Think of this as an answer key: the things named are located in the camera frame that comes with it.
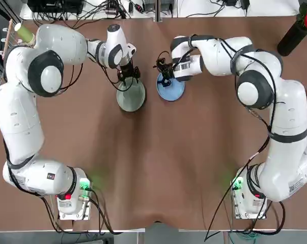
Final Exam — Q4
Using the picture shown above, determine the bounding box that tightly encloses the black vase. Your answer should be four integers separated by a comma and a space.
277, 24, 307, 57

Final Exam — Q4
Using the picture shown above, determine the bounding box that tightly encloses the wooden cup rack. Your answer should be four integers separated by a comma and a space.
0, 19, 36, 60

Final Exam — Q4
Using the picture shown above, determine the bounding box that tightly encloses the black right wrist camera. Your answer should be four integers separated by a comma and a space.
153, 57, 167, 72

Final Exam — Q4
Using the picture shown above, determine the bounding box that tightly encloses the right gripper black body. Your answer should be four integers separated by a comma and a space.
164, 62, 175, 79

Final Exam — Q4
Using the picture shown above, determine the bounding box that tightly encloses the large black electronics box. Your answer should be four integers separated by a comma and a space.
28, 0, 84, 14

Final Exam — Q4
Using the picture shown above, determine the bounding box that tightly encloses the green plate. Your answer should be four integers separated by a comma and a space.
116, 77, 147, 113

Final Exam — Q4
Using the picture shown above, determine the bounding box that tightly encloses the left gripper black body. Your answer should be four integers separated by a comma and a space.
119, 60, 135, 77

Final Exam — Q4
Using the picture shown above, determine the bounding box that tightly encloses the hub with black cables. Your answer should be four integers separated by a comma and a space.
103, 6, 127, 16

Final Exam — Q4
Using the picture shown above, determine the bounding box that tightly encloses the blue plate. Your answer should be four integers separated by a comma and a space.
156, 73, 186, 102

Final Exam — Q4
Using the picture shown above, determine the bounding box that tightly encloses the white desk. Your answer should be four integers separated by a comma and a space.
19, 0, 307, 20

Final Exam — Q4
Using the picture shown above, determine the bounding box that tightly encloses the green paper cup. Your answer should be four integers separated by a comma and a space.
15, 22, 36, 44

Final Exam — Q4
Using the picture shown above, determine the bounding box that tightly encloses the aluminium frame post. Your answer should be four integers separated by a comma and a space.
154, 0, 163, 23

